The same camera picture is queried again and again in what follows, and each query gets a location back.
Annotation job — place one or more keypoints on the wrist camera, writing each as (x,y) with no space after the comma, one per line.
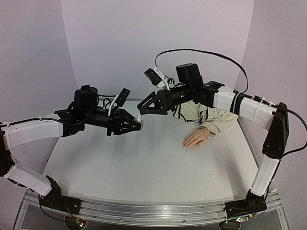
(158,78)
(119,100)

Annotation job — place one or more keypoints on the white nail polish cap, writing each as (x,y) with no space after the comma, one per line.
(139,117)

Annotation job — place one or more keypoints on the aluminium front rail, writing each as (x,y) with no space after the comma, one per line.
(157,215)

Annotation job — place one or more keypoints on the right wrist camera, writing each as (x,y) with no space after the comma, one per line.
(158,78)

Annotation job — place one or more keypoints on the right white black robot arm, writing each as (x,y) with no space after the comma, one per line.
(270,116)

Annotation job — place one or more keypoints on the clear nail polish bottle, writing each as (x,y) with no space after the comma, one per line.
(140,125)

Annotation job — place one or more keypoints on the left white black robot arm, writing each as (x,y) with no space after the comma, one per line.
(26,131)

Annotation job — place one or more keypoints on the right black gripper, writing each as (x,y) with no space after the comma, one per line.
(165,101)

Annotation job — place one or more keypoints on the beige jacket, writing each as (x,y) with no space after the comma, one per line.
(214,120)

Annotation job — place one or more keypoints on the mannequin hand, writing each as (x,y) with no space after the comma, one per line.
(197,138)

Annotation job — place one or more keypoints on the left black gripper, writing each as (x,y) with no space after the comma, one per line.
(117,123)

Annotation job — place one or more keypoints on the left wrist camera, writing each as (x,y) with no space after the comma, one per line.
(119,100)

